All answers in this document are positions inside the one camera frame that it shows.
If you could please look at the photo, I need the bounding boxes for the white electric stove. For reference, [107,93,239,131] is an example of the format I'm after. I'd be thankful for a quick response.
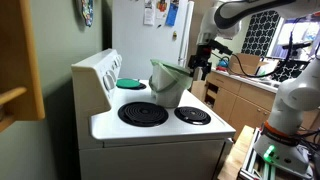
[70,48,237,180]

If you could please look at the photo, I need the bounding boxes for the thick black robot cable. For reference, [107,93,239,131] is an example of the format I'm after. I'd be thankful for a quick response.
[213,31,295,80]

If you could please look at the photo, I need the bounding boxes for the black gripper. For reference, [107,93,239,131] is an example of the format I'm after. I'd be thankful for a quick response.
[188,44,213,82]

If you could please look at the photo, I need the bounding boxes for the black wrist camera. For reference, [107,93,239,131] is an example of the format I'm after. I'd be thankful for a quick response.
[208,39,234,56]

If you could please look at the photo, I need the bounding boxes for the black camera on stand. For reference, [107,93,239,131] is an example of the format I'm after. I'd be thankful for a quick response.
[281,41,313,58]

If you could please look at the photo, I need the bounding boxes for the black white patterned curtain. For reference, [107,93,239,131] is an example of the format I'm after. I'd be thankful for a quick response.
[241,9,282,58]

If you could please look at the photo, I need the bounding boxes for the wooden robot table top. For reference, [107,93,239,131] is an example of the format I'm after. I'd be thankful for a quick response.
[217,124,265,180]

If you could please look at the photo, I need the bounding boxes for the colourful decorative wall plate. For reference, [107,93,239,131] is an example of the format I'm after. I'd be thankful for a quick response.
[80,0,95,28]

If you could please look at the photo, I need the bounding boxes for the blue kettle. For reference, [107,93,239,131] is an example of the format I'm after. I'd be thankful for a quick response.
[218,56,231,70]

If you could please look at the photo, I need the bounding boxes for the small black coil burner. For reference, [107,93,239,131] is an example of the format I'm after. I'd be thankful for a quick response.
[131,82,148,91]
[173,106,212,126]

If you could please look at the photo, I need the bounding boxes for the wooden kitchen cabinets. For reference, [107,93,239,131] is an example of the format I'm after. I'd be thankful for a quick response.
[203,69,320,142]

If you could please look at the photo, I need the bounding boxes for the paper with red print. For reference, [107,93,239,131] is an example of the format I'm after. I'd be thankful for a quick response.
[155,0,170,20]

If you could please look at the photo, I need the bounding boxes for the large black coil burner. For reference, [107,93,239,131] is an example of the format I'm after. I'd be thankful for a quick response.
[117,101,170,128]

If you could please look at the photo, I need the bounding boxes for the wooden wall spice shelf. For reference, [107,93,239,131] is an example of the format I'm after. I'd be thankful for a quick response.
[0,0,46,133]

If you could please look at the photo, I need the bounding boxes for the white refrigerator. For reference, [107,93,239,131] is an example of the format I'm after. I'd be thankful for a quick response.
[111,0,195,81]

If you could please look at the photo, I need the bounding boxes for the brown cardboard box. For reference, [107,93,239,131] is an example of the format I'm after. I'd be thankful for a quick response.
[228,52,270,77]

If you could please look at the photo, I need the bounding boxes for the blue paper sheet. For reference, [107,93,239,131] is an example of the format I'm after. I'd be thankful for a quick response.
[165,0,180,27]

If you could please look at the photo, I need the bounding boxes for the light green plastic bowl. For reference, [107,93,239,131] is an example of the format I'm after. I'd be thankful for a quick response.
[147,63,194,94]

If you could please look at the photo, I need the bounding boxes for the green round disc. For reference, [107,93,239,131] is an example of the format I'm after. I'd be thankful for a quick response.
[115,78,142,90]

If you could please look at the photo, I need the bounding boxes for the white paper note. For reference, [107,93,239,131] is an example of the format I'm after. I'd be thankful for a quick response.
[143,0,156,27]

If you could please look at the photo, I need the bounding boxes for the silver pot with green cloth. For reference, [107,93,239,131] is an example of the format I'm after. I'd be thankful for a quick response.
[149,64,185,109]

